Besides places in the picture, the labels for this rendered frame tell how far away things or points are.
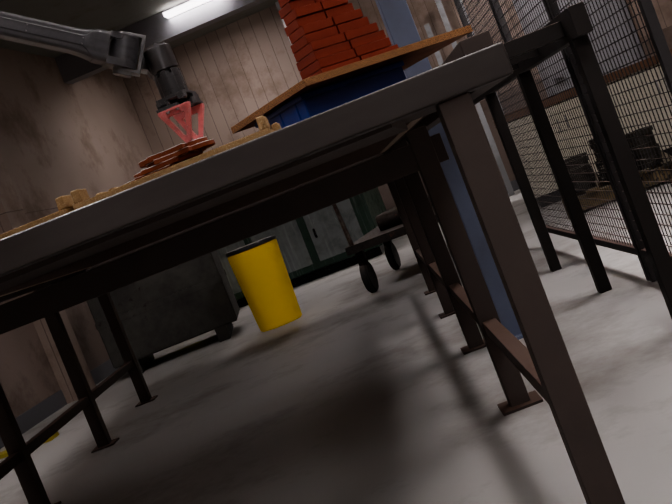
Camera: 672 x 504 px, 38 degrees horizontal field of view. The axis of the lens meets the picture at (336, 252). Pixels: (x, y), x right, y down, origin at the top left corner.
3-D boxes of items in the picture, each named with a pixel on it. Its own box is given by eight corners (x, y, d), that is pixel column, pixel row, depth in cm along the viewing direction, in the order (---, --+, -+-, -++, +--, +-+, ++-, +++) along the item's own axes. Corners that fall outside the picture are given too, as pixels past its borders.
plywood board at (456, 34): (473, 31, 248) (470, 24, 248) (306, 86, 226) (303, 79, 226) (379, 83, 293) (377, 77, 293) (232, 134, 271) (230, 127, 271)
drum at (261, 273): (262, 327, 749) (231, 250, 745) (310, 309, 743) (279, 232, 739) (251, 337, 710) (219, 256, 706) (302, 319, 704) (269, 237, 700)
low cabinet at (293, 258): (397, 236, 1141) (373, 176, 1137) (385, 253, 974) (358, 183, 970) (251, 291, 1170) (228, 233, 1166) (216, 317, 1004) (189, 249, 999)
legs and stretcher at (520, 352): (632, 502, 192) (476, 91, 187) (574, 524, 193) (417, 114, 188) (442, 286, 592) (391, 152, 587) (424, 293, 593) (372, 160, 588)
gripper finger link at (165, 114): (170, 148, 196) (152, 104, 195) (180, 148, 203) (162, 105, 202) (201, 135, 195) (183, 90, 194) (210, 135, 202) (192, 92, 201)
